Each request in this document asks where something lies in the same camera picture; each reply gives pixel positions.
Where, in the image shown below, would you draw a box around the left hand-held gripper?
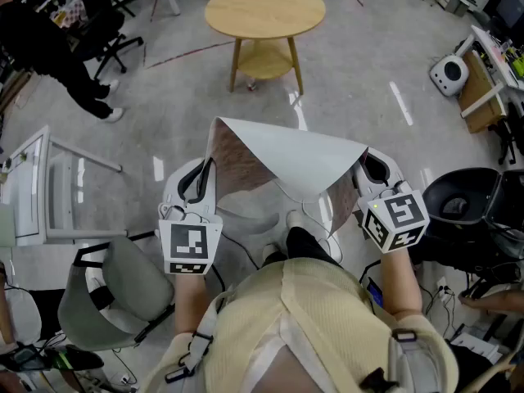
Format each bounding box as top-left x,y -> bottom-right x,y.
158,157 -> 224,276

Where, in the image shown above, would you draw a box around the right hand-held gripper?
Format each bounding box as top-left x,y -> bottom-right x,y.
354,147 -> 430,254

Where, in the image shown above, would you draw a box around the pink checkered bunny cloth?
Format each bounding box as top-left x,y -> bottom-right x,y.
203,115 -> 370,239

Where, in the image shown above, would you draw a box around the person's right forearm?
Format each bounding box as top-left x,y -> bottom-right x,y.
378,247 -> 423,317

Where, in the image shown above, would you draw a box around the person's left forearm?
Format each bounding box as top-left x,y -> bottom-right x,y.
174,272 -> 208,337

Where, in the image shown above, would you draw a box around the black tub chair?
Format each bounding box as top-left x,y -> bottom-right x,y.
421,166 -> 524,261

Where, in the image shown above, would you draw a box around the person's black trousers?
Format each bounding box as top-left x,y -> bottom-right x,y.
285,226 -> 343,268

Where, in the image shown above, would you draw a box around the grey shell chair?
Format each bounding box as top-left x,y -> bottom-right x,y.
56,235 -> 177,351

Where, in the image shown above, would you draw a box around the dark blue belt box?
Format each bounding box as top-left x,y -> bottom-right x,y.
365,278 -> 384,307

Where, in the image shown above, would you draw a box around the white round device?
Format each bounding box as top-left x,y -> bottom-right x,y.
429,54 -> 470,97

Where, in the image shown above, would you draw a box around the brown cardboard box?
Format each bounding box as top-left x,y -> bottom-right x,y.
457,51 -> 507,134

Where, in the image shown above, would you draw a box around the person's yellow knit top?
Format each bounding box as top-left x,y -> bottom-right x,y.
138,258 -> 459,393

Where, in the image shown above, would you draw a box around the black office chair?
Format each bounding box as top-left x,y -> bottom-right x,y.
69,0 -> 145,80
488,102 -> 524,165

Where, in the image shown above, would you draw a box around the white work desk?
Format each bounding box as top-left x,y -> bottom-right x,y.
456,25 -> 524,119

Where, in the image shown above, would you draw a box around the round wooden side table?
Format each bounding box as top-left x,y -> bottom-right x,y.
204,0 -> 328,96

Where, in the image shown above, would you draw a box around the checked patterned cloth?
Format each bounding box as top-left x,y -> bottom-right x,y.
51,0 -> 89,29

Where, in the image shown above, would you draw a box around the black monitor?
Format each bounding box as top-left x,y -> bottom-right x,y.
490,0 -> 524,33

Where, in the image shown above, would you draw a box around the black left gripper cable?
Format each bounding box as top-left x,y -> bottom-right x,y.
211,231 -> 264,291

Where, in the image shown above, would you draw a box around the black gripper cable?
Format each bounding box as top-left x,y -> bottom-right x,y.
359,259 -> 382,284
211,231 -> 264,291

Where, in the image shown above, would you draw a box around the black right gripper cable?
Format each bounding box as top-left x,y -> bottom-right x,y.
359,259 -> 382,284

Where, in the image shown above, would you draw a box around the grey harness straps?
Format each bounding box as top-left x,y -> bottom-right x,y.
163,292 -> 435,393

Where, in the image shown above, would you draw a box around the white metal frame table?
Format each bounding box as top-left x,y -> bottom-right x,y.
0,124 -> 124,247

